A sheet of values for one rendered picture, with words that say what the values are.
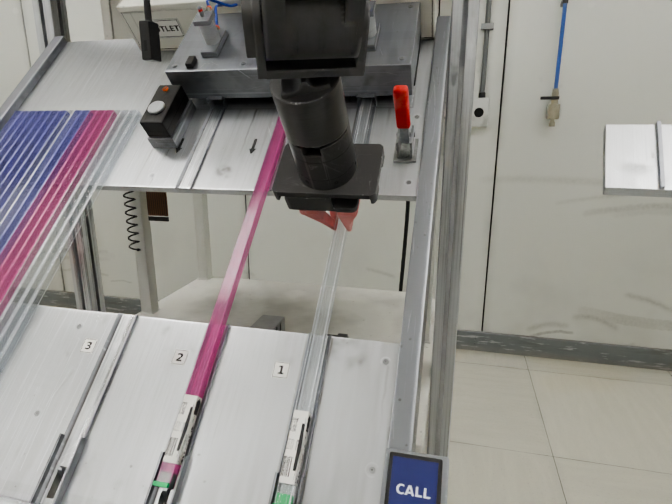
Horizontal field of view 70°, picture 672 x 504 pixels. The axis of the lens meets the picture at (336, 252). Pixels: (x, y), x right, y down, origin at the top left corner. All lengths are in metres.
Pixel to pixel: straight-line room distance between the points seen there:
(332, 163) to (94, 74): 0.59
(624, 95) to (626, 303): 0.89
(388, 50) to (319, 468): 0.49
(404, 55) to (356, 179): 0.24
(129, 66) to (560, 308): 2.03
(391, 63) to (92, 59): 0.55
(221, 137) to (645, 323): 2.16
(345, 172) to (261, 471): 0.28
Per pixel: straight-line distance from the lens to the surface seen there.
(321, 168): 0.43
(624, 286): 2.45
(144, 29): 0.68
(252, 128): 0.69
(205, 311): 1.21
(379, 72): 0.65
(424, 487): 0.39
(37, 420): 0.59
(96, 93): 0.90
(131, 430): 0.53
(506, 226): 2.29
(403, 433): 0.44
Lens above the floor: 1.05
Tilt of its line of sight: 15 degrees down
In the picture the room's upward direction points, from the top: straight up
